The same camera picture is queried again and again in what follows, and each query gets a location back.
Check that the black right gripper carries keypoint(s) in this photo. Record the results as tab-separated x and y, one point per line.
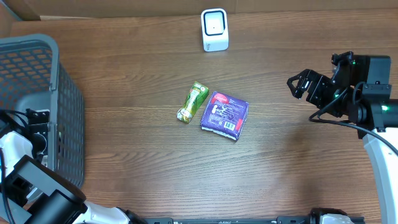
318	82

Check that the green yellow snack pouch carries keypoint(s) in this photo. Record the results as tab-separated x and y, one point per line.
197	95

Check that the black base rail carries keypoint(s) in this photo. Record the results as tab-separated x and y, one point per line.
315	216

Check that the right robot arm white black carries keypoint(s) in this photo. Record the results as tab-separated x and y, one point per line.
358	96

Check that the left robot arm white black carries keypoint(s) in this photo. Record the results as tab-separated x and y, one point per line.
33	193

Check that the white barcode scanner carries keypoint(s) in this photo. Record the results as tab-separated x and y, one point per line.
214	27

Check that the purple sanitary pad pack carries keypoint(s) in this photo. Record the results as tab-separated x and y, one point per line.
225	115

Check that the grey plastic mesh basket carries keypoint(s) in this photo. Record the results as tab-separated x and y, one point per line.
32	77

